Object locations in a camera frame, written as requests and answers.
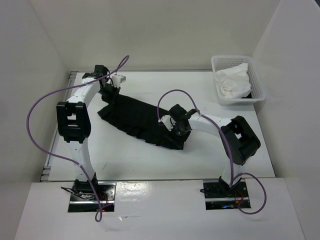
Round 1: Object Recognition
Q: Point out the purple cable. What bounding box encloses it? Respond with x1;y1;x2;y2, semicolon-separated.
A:
26;55;130;223
157;89;267;215

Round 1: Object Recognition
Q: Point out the white skirt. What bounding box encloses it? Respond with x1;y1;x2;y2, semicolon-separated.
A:
216;63;251;99

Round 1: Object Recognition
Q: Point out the black skirt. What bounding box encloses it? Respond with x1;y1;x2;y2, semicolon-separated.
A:
97;94;190;150

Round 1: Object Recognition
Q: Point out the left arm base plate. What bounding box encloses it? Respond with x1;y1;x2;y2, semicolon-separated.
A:
67;181;117;213

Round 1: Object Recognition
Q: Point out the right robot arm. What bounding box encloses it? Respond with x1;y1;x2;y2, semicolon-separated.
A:
161;104;261;197

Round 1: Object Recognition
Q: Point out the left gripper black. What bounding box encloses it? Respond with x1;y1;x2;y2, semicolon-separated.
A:
97;83;121;108

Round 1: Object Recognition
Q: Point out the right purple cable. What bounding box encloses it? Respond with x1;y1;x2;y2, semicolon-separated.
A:
157;89;267;215

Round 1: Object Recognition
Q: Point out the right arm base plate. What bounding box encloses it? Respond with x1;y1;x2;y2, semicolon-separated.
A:
199;180;251;210

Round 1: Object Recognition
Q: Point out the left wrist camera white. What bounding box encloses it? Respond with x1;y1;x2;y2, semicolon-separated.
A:
111;74;127;88

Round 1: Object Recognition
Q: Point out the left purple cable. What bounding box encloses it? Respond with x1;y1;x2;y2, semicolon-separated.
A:
26;55;130;223

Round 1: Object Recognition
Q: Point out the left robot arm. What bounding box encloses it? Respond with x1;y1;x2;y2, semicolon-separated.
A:
56;65;126;200

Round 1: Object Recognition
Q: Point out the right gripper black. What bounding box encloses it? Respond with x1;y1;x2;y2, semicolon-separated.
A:
164;121;191;149

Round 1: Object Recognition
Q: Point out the white plastic basket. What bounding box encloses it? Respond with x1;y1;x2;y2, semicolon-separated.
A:
211;55;266;106

